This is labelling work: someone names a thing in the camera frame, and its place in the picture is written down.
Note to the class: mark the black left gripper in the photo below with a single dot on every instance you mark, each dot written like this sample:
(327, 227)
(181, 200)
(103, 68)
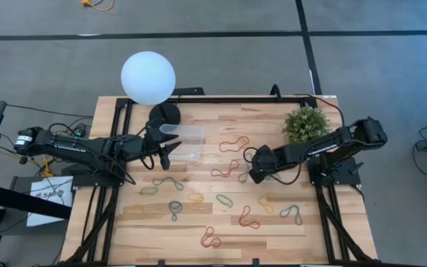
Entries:
(154, 142)

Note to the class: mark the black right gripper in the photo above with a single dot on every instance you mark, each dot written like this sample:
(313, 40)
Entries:
(261, 159)

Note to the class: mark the yellow rubber band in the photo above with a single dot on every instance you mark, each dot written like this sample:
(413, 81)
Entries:
(135, 205)
(259, 200)
(195, 194)

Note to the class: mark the clear plastic bin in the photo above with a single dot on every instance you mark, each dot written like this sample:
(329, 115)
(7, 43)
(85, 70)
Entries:
(193, 148)

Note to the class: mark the blue-grey rubber band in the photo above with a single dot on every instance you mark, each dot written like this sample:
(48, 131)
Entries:
(295, 211)
(167, 178)

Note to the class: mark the red rubber band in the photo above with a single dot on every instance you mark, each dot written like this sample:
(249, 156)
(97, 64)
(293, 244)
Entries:
(229, 168)
(208, 234)
(244, 215)

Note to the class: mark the green rubber band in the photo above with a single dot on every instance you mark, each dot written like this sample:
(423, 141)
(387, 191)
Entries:
(141, 191)
(217, 196)

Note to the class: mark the blue rubber band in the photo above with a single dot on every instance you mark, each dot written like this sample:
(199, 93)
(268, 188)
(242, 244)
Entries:
(174, 215)

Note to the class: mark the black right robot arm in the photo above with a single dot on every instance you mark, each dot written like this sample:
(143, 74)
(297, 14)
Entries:
(328, 146)

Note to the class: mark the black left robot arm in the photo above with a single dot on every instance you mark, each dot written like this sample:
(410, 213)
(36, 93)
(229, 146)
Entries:
(87, 148)

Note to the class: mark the grey rubber band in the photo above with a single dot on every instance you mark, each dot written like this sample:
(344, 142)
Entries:
(244, 181)

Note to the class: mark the orange-red rubber band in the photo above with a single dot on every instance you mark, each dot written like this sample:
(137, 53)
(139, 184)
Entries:
(236, 142)

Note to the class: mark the flat black device box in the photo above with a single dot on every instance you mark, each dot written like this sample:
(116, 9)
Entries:
(191, 91)

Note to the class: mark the white globe table lamp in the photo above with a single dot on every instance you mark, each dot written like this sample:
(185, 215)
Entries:
(148, 78)

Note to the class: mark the small green potted plant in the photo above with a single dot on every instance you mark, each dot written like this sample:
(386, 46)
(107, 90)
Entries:
(305, 124)

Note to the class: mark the black box with green light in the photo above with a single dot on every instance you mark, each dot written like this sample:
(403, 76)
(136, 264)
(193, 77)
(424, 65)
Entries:
(78, 132)

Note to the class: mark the white printed paper sheet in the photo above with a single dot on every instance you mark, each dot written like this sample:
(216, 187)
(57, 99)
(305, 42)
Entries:
(50, 207)

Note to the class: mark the black beam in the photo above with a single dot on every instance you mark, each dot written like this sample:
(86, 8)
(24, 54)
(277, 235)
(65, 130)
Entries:
(13, 200)

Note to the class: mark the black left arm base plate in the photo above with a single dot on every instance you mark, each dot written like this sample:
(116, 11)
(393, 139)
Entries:
(87, 180)

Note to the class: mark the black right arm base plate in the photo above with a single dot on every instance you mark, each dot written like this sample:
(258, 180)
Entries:
(347, 180)

